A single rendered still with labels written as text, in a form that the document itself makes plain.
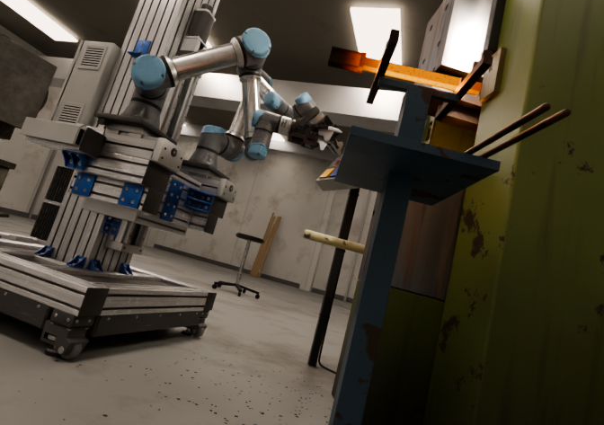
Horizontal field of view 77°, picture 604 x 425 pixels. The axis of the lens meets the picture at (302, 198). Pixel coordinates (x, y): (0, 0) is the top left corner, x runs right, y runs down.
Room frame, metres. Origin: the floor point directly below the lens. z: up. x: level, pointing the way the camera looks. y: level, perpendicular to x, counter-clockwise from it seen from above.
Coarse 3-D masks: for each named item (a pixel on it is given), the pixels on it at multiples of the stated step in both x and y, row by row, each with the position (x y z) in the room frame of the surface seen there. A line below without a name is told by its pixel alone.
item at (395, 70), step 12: (336, 48) 0.92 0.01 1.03; (336, 60) 0.93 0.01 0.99; (348, 60) 0.92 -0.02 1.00; (360, 60) 0.90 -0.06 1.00; (372, 60) 0.91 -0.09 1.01; (360, 72) 0.94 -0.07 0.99; (372, 72) 0.94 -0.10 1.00; (396, 72) 0.91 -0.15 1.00; (408, 72) 0.90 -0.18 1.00; (420, 72) 0.90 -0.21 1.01; (432, 72) 0.90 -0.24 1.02; (432, 84) 0.92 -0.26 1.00; (444, 84) 0.91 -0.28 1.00; (456, 84) 0.89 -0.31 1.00; (480, 84) 0.89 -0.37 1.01
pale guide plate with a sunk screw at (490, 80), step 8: (504, 48) 1.18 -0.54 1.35; (496, 56) 1.20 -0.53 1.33; (504, 56) 1.18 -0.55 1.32; (496, 64) 1.19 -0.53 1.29; (488, 72) 1.23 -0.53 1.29; (496, 72) 1.18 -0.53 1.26; (488, 80) 1.22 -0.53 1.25; (496, 80) 1.18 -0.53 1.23; (488, 88) 1.21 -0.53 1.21; (496, 88) 1.18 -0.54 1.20; (480, 96) 1.26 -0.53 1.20; (488, 96) 1.22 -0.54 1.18
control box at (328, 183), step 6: (330, 168) 2.14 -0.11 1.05; (330, 174) 2.06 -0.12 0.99; (318, 180) 2.12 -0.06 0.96; (324, 180) 2.07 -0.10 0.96; (330, 180) 2.03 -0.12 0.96; (324, 186) 2.12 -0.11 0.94; (330, 186) 2.08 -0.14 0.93; (336, 186) 2.03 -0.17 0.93; (342, 186) 1.99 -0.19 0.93; (348, 186) 1.95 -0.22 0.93; (354, 186) 1.91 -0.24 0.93
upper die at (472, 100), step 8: (432, 88) 1.43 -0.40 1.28; (440, 88) 1.43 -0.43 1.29; (464, 96) 1.44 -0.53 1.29; (472, 96) 1.44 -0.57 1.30; (432, 104) 1.53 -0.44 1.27; (440, 104) 1.51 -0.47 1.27; (464, 104) 1.46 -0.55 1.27; (472, 104) 1.44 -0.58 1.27; (480, 104) 1.44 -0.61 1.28; (432, 112) 1.60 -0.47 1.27
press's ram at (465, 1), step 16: (448, 0) 1.45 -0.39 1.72; (464, 0) 1.38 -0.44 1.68; (480, 0) 1.38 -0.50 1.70; (432, 16) 1.62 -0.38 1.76; (448, 16) 1.41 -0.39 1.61; (464, 16) 1.38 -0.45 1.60; (480, 16) 1.38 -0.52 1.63; (432, 32) 1.56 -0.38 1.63; (448, 32) 1.38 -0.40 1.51; (464, 32) 1.38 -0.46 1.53; (480, 32) 1.39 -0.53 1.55; (432, 48) 1.52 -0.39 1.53; (448, 48) 1.38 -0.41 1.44; (464, 48) 1.38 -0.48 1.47; (480, 48) 1.39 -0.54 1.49; (432, 64) 1.47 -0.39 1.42; (448, 64) 1.38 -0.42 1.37; (464, 64) 1.38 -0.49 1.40; (480, 80) 1.41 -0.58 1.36
